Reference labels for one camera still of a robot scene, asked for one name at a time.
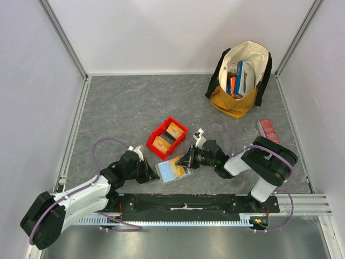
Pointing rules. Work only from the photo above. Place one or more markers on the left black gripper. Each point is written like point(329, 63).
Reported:
point(149, 175)

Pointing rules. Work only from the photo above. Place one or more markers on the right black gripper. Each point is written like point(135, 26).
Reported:
point(192, 156)

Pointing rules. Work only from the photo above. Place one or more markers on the gold card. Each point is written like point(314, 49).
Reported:
point(178, 171)

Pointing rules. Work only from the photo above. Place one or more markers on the grey card holder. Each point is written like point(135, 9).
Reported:
point(169, 172)

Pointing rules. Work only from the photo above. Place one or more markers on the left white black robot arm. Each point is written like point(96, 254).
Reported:
point(51, 214)

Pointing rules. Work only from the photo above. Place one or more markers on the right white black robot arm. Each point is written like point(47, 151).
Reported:
point(271, 161)

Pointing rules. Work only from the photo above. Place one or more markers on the red plastic bin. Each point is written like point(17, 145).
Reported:
point(161, 131)

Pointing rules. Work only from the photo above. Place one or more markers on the red grey flat box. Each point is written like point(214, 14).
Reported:
point(267, 130)

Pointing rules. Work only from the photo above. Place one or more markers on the orange box in bag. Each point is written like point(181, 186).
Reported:
point(230, 86)

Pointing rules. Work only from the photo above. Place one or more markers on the blue box in bag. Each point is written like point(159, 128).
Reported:
point(240, 89)

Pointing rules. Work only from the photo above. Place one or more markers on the yellow canvas tote bag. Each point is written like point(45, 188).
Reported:
point(259, 60)

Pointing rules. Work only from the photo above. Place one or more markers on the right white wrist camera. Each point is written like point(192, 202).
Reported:
point(200, 139)

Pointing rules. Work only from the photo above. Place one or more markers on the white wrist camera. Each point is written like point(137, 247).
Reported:
point(138, 150)
point(200, 139)

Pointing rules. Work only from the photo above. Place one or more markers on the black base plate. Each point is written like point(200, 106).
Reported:
point(189, 206)

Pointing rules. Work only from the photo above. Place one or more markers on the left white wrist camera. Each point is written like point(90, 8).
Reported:
point(138, 150)

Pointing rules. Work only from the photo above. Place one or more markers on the blue slotted cable duct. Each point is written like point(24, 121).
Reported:
point(100, 220)

